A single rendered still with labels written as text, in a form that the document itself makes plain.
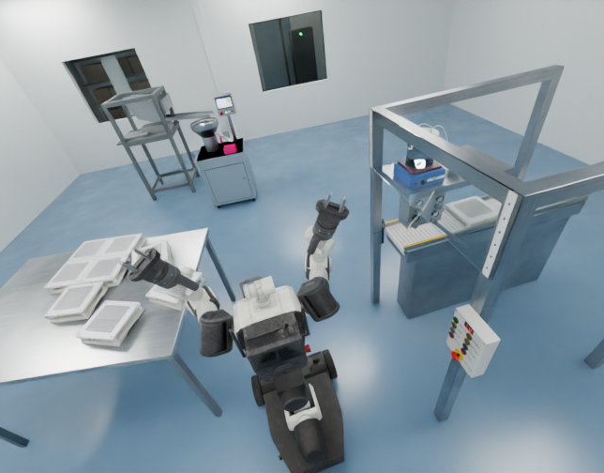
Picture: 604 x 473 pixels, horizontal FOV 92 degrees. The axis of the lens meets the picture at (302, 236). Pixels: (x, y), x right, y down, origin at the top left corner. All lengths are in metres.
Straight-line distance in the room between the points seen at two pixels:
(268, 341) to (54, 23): 6.68
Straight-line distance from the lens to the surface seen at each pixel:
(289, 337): 1.08
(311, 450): 1.86
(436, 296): 2.57
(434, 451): 2.26
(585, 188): 1.18
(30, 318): 2.57
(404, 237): 2.06
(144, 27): 6.70
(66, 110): 7.52
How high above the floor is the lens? 2.14
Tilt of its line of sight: 38 degrees down
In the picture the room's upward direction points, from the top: 11 degrees counter-clockwise
